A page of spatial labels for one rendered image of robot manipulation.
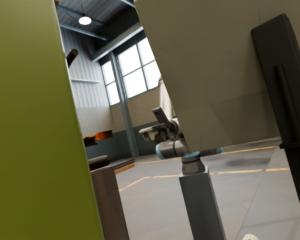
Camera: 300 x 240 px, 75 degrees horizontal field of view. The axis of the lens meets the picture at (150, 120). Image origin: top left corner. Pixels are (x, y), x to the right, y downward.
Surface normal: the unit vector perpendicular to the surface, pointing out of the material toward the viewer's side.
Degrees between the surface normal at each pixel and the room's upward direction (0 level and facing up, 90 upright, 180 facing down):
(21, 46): 90
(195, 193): 90
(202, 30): 120
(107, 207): 90
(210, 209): 90
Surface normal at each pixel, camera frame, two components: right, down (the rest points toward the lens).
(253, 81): -0.18, 0.50
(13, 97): 0.68, -0.21
